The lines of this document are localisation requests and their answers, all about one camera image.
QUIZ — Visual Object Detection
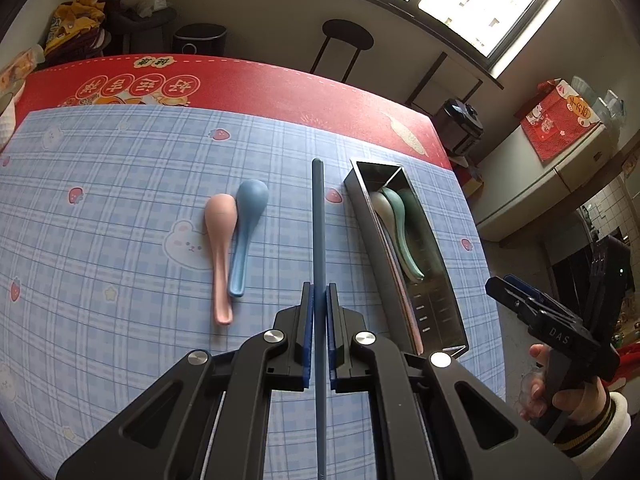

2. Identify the yellow clothes pile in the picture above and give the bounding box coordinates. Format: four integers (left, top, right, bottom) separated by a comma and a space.
44, 0, 107, 56

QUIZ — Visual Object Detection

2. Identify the green spoon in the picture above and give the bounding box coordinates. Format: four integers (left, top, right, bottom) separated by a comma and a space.
382, 187, 426, 282

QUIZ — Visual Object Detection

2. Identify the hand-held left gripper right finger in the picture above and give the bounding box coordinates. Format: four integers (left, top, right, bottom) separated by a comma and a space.
325, 282, 583, 480

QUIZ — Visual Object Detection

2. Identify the black air fryer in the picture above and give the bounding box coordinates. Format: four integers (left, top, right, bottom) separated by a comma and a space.
172, 23, 228, 56

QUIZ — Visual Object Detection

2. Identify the pink spoon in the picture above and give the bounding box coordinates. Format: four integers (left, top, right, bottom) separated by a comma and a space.
204, 193, 237, 326

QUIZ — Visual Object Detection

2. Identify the blue spoon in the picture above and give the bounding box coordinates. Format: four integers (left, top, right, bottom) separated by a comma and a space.
227, 179, 270, 298

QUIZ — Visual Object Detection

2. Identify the blue chopstick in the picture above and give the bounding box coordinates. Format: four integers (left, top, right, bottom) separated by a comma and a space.
311, 158, 328, 480

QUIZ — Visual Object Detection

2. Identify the black round stool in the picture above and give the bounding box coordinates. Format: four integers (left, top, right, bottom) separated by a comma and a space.
309, 19, 375, 83

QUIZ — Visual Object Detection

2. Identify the clear plastic container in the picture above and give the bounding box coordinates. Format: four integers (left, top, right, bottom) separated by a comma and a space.
570, 76, 598, 106
592, 90, 626, 121

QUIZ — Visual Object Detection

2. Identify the red table mat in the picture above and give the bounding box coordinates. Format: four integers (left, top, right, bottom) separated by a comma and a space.
15, 52, 453, 171

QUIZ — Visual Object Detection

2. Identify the dark framed window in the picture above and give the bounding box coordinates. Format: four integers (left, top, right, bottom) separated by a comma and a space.
407, 0, 576, 61

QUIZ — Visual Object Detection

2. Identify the dark grey trash bin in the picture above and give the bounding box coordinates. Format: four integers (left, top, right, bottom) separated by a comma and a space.
107, 7, 177, 55

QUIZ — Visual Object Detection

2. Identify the stainless steel utensil box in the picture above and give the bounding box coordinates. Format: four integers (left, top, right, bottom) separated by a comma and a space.
342, 158, 469, 358

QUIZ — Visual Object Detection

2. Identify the red paper bag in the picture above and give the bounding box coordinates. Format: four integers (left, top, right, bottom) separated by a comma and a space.
452, 157, 485, 196

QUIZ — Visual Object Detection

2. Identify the dark window sill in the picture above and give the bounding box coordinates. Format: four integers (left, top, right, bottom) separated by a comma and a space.
254, 0, 503, 92

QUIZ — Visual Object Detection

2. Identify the dark chair frame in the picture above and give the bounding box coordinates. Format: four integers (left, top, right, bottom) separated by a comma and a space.
404, 51, 483, 111

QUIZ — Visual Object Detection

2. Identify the white bowl with brown soup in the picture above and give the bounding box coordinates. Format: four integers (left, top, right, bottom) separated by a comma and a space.
0, 80, 26, 153

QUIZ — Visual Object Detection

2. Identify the red printed cloth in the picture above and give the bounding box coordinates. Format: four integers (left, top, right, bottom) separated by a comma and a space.
520, 79, 603, 163

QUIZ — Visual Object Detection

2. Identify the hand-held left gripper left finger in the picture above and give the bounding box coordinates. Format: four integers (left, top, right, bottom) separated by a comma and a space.
56, 282, 315, 480

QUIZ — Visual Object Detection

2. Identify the electric pressure cooker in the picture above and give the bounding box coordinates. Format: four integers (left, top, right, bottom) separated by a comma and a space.
440, 99, 485, 157

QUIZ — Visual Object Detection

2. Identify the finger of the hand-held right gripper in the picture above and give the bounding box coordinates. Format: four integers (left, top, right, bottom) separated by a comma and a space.
485, 275, 546, 329
504, 273, 571, 311

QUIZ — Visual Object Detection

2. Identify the white fridge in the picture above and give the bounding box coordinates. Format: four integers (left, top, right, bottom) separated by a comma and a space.
475, 110, 640, 243

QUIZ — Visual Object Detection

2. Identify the white spoon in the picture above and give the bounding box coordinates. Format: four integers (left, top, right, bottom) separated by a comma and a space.
370, 187, 401, 241

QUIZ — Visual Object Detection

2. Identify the person's right forearm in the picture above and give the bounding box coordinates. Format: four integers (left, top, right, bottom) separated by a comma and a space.
550, 390, 640, 480

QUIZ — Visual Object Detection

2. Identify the person's right hand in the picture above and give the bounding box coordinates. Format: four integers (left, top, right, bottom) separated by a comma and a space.
519, 344, 608, 424

